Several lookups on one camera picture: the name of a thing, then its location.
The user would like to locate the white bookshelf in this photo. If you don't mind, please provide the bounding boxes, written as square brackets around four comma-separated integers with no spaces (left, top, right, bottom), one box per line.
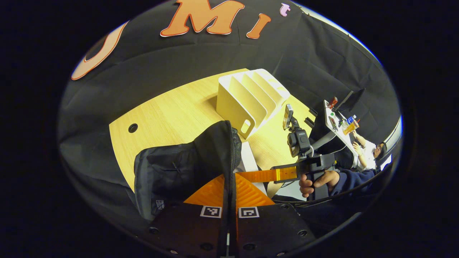
[216,68,292,140]

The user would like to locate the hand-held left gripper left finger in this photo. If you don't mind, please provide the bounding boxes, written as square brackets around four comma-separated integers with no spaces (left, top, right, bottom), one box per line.
[142,174,229,258]

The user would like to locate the black monitor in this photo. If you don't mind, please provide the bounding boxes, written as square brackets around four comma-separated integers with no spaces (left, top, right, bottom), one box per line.
[337,88,366,112]

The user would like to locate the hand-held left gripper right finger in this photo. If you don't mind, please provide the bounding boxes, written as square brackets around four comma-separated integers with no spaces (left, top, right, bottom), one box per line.
[235,174,316,258]

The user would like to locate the white office desk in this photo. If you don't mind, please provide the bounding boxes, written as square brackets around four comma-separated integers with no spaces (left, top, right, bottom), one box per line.
[323,100,361,153]

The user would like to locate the orange drink cup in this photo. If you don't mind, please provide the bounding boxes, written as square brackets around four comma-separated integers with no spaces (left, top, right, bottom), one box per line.
[342,121,360,135]

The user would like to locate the black schoolbag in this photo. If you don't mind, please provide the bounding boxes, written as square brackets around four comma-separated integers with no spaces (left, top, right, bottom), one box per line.
[134,120,269,221]

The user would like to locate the portrait cover book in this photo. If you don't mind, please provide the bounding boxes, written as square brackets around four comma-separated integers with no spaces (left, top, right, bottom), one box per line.
[240,141,268,196]

